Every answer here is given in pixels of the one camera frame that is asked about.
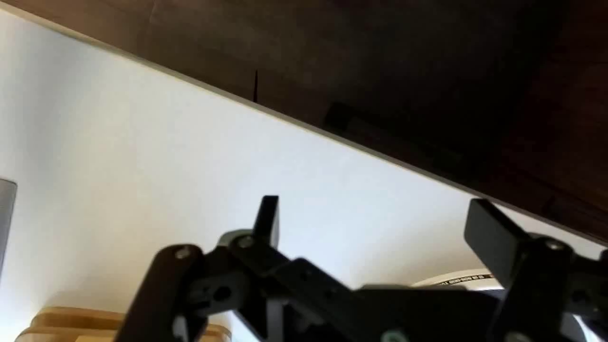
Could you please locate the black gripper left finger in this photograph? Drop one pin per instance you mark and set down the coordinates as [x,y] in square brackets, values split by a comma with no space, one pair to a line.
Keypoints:
[171,292]

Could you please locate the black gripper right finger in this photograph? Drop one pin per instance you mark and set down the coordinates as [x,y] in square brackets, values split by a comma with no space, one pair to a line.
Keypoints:
[537,286]

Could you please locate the dark wooden drawer white interior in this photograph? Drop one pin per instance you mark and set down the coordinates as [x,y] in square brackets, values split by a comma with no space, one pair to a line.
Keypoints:
[391,70]

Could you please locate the round white tray grey mat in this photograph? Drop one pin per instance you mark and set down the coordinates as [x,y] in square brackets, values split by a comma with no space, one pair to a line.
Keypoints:
[456,281]

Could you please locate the tall light wooden holder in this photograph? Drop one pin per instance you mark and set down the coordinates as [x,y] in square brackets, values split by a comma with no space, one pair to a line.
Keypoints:
[68,326]

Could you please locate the dark wooden counter cabinet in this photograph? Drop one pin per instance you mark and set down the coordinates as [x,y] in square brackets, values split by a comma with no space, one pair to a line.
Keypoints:
[157,32]

